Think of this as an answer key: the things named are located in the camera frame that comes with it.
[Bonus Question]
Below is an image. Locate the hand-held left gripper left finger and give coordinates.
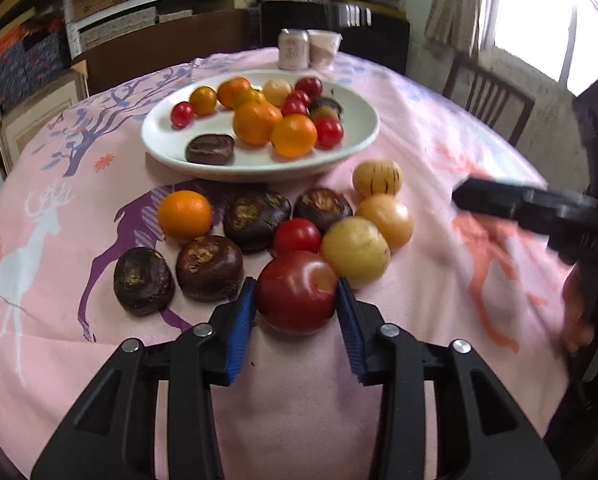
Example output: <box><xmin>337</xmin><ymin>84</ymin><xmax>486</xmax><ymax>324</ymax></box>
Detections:
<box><xmin>30</xmin><ymin>276</ymin><xmax>258</xmax><ymax>480</ymax></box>

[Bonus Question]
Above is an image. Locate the large orange tangerine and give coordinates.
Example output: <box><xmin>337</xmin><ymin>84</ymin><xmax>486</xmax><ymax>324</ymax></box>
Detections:
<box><xmin>270</xmin><ymin>114</ymin><xmax>318</xmax><ymax>158</ymax></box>
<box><xmin>232</xmin><ymin>100</ymin><xmax>285</xmax><ymax>146</ymax></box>

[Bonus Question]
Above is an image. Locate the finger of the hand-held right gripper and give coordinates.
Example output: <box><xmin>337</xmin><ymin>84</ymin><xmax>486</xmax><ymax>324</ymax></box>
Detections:
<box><xmin>452</xmin><ymin>176</ymin><xmax>598</xmax><ymax>235</ymax></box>

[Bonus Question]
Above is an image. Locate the black screen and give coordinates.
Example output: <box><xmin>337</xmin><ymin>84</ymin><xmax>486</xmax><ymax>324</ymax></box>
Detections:
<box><xmin>256</xmin><ymin>0</ymin><xmax>411</xmax><ymax>76</ymax></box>

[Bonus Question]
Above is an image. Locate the pink deer print tablecloth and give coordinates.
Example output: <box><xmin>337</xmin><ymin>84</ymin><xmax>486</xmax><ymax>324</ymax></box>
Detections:
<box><xmin>0</xmin><ymin>46</ymin><xmax>580</xmax><ymax>480</ymax></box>

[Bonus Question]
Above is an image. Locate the dark brown water chestnut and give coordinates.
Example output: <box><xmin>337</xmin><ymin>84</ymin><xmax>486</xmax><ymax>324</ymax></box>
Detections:
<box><xmin>222</xmin><ymin>191</ymin><xmax>292</xmax><ymax>254</ymax></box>
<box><xmin>113</xmin><ymin>247</ymin><xmax>176</xmax><ymax>317</ymax></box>
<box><xmin>185</xmin><ymin>134</ymin><xmax>236</xmax><ymax>166</ymax></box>
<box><xmin>293</xmin><ymin>188</ymin><xmax>354</xmax><ymax>233</ymax></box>
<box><xmin>307</xmin><ymin>96</ymin><xmax>344</xmax><ymax>120</ymax></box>
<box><xmin>175</xmin><ymin>235</ymin><xmax>244</xmax><ymax>303</ymax></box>

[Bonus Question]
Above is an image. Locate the small dark red apple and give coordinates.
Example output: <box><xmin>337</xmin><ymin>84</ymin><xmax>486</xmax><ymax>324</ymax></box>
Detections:
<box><xmin>255</xmin><ymin>251</ymin><xmax>340</xmax><ymax>336</ymax></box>

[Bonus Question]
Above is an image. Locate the beige picture frame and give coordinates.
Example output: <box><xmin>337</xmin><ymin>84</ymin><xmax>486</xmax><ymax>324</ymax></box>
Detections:
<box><xmin>0</xmin><ymin>67</ymin><xmax>90</xmax><ymax>171</ymax></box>

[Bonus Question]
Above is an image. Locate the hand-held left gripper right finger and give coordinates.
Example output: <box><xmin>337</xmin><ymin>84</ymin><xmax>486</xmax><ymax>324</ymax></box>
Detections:
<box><xmin>335</xmin><ymin>277</ymin><xmax>562</xmax><ymax>480</ymax></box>

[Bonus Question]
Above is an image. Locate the person's right hand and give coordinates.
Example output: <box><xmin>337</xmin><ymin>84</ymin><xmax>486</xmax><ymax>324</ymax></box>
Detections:
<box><xmin>559</xmin><ymin>262</ymin><xmax>598</xmax><ymax>356</ymax></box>

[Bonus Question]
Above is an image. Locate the bright window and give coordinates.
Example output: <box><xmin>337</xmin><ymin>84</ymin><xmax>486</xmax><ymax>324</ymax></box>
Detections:
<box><xmin>476</xmin><ymin>0</ymin><xmax>598</xmax><ymax>96</ymax></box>

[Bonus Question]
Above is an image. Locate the yellow striped pepino melon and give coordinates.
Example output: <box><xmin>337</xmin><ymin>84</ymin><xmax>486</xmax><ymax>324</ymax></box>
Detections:
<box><xmin>352</xmin><ymin>159</ymin><xmax>404</xmax><ymax>198</ymax></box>
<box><xmin>262</xmin><ymin>78</ymin><xmax>295</xmax><ymax>107</ymax></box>

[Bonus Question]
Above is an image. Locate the dark wooden slatted chair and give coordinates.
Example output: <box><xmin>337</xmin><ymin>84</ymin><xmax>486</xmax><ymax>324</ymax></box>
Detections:
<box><xmin>441</xmin><ymin>52</ymin><xmax>536</xmax><ymax>148</ymax></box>

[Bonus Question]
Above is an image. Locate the orange patterned box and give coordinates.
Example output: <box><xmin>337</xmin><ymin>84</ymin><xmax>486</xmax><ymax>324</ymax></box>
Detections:
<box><xmin>0</xmin><ymin>15</ymin><xmax>67</xmax><ymax>58</ymax></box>

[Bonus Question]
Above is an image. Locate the stack of blue patterned boxes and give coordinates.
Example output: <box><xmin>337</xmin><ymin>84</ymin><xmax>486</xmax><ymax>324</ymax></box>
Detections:
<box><xmin>0</xmin><ymin>30</ymin><xmax>72</xmax><ymax>111</ymax></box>

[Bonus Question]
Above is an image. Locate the white paper cup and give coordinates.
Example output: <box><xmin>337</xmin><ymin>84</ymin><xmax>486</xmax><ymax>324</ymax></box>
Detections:
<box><xmin>307</xmin><ymin>30</ymin><xmax>343</xmax><ymax>69</ymax></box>

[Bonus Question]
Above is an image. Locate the white plate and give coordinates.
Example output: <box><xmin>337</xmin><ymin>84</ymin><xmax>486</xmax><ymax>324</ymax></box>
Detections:
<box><xmin>141</xmin><ymin>70</ymin><xmax>381</xmax><ymax>183</ymax></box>

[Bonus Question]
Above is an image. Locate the brick pattern curtain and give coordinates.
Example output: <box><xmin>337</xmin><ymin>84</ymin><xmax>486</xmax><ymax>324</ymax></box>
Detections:
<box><xmin>424</xmin><ymin>0</ymin><xmax>485</xmax><ymax>58</ymax></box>

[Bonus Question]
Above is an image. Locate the brown wooden panel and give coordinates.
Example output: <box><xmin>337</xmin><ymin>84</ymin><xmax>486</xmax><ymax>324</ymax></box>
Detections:
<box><xmin>71</xmin><ymin>9</ymin><xmax>260</xmax><ymax>96</ymax></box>

